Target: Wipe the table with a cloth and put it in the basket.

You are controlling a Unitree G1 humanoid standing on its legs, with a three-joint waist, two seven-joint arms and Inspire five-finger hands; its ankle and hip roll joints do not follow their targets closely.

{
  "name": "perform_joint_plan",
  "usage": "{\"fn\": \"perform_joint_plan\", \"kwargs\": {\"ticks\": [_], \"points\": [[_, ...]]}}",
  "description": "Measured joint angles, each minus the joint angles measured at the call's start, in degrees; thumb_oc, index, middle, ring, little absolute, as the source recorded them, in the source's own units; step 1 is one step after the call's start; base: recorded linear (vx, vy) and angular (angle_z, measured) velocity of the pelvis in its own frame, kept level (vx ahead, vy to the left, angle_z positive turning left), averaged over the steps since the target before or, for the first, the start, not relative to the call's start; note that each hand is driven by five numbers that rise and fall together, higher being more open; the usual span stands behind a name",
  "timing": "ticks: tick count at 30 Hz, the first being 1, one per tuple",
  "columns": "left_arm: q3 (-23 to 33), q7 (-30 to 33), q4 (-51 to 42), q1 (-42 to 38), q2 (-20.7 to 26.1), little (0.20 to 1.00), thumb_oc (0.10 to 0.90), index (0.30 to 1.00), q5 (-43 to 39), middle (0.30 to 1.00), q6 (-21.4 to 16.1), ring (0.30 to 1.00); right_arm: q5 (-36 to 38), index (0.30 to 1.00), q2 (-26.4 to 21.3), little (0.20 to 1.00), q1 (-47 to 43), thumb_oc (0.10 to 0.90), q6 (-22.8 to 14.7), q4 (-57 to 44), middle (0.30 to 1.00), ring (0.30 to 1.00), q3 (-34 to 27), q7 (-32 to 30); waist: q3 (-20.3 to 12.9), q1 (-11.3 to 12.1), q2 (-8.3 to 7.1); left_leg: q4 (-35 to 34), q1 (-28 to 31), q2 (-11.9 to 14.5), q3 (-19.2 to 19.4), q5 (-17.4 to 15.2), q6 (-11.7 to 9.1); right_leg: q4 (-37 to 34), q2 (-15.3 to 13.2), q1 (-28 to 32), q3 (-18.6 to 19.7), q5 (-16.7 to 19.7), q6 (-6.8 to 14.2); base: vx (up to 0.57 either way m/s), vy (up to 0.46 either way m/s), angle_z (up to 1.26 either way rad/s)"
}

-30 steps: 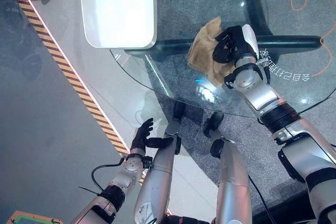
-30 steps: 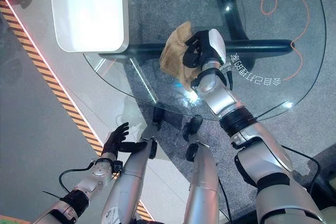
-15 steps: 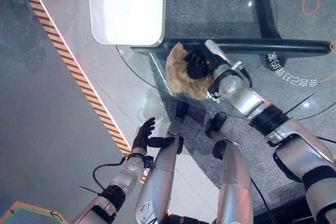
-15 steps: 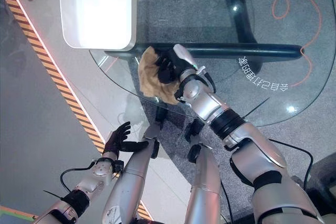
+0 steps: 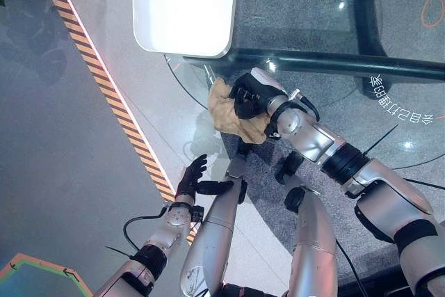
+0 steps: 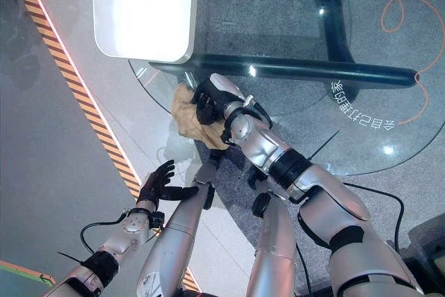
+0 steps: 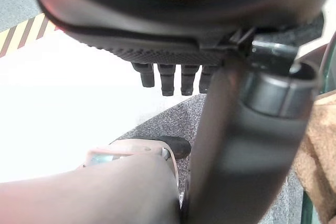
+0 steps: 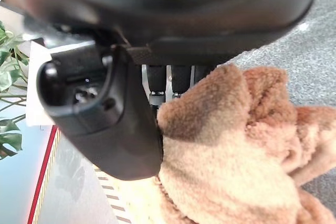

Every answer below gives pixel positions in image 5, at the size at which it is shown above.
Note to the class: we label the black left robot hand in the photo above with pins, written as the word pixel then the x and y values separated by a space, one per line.
pixel 189 178

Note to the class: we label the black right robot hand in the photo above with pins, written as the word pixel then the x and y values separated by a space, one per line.
pixel 247 97

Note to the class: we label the tan wiping cloth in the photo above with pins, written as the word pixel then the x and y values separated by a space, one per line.
pixel 226 116

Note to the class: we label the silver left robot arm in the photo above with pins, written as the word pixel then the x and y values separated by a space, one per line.
pixel 156 241

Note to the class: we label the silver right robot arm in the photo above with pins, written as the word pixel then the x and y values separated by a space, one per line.
pixel 365 172

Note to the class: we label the white rectangular basket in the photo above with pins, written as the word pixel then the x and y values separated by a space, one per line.
pixel 184 8

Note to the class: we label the yellow black hazard tape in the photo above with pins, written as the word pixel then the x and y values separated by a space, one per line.
pixel 104 85

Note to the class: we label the silver right robot leg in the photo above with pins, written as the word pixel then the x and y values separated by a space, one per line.
pixel 313 241

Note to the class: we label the colourful floor mat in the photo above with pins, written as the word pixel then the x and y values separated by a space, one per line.
pixel 38 279

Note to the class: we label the black table frame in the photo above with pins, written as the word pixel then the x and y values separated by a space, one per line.
pixel 347 64

